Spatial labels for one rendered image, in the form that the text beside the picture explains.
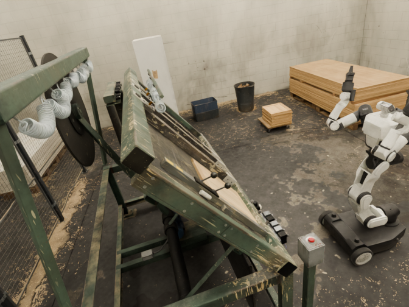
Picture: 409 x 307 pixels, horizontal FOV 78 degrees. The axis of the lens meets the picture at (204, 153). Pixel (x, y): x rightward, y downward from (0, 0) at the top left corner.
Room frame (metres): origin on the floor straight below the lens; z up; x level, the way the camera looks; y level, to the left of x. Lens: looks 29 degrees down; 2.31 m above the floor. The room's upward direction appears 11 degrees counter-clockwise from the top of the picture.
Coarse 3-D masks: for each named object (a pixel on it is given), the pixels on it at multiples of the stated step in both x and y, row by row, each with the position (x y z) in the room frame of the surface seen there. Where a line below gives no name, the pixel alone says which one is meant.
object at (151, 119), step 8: (136, 96) 1.75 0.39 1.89; (144, 104) 1.78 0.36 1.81; (152, 120) 1.78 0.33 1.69; (160, 120) 1.80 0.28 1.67; (160, 128) 1.79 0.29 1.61; (168, 128) 1.80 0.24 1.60; (168, 136) 1.79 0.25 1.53; (176, 136) 1.81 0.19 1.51; (184, 144) 1.82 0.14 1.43; (192, 152) 1.82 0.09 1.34; (200, 152) 1.85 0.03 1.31; (200, 160) 1.83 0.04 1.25; (208, 160) 1.85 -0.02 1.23; (208, 168) 1.84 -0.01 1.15; (216, 168) 1.86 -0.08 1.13; (224, 176) 1.87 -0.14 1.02; (232, 184) 1.88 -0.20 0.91
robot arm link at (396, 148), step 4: (400, 136) 1.51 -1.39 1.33; (400, 140) 1.49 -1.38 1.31; (404, 140) 1.49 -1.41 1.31; (396, 144) 1.47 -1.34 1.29; (400, 144) 1.47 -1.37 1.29; (404, 144) 1.48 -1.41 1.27; (372, 148) 1.51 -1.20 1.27; (392, 148) 1.46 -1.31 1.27; (396, 148) 1.46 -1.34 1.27; (400, 148) 1.47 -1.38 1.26; (392, 152) 1.41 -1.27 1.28; (396, 152) 1.44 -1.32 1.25; (388, 156) 1.40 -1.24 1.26; (392, 156) 1.40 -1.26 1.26; (388, 160) 1.40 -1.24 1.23; (392, 160) 1.41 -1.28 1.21
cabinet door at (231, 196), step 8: (192, 160) 1.68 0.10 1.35; (200, 168) 1.61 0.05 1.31; (200, 176) 1.45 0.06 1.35; (208, 176) 1.58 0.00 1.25; (208, 184) 1.39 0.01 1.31; (216, 184) 1.54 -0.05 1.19; (224, 184) 1.70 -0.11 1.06; (224, 192) 1.48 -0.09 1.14; (232, 192) 1.66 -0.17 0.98; (232, 200) 1.45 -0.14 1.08; (240, 200) 1.61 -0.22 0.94; (240, 208) 1.41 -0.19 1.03; (248, 216) 1.36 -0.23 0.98
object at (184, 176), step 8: (168, 168) 1.15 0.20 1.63; (176, 168) 1.16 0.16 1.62; (176, 176) 1.16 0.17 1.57; (184, 176) 1.17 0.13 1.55; (192, 184) 1.17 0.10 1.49; (208, 192) 1.19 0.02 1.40; (216, 200) 1.19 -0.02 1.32; (224, 200) 1.23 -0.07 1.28; (232, 208) 1.21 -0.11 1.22; (240, 216) 1.22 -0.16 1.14; (248, 224) 1.23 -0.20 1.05; (256, 224) 1.25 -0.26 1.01; (264, 232) 1.25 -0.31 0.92
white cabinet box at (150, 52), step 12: (156, 36) 5.69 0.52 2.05; (144, 48) 5.44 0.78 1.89; (156, 48) 5.46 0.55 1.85; (144, 60) 5.44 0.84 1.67; (156, 60) 5.46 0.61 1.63; (144, 72) 5.43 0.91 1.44; (156, 72) 5.45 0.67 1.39; (168, 72) 5.47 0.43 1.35; (144, 84) 5.42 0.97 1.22; (168, 84) 5.47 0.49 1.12; (168, 96) 5.46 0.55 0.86
